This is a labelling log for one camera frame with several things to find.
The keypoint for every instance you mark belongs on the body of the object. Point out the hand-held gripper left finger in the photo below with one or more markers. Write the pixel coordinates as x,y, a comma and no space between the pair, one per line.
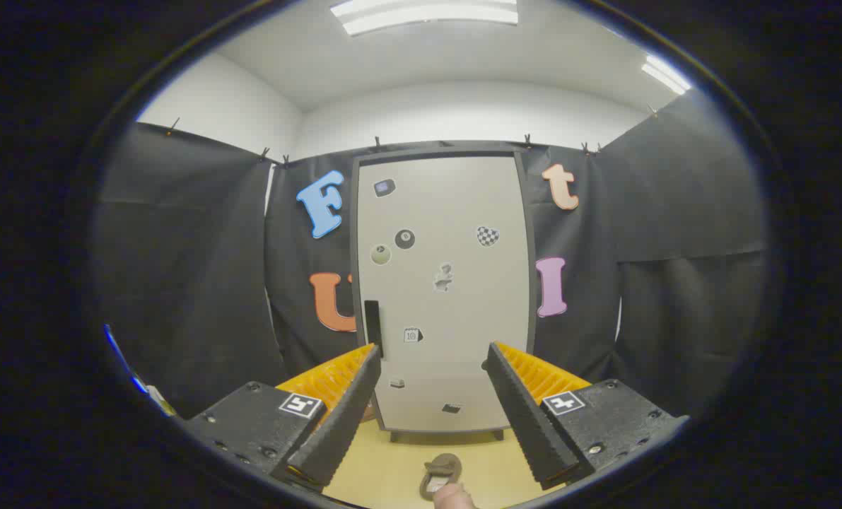
343,417

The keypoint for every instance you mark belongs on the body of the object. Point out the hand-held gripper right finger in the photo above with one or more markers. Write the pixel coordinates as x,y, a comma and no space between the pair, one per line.
527,424

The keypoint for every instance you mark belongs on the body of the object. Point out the brown fuzzy shoe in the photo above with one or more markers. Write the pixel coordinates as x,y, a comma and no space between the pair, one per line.
440,466

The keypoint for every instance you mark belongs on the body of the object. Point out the grey shoe cabinet door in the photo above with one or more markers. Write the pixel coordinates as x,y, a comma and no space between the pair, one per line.
463,339

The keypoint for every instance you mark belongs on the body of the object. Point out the dark grey shoe cabinet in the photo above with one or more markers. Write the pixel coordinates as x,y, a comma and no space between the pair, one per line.
442,149

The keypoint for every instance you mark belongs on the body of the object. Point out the white patterned object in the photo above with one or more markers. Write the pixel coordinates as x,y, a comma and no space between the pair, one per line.
160,401

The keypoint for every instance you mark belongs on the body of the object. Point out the blue glowing device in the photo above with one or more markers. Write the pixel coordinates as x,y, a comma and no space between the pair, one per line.
120,357

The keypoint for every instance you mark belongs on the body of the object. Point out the small ceiling light panel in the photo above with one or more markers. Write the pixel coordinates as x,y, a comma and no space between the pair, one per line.
667,74

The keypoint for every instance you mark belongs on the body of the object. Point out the long ceiling light panel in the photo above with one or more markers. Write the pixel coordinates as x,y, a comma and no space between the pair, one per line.
424,14

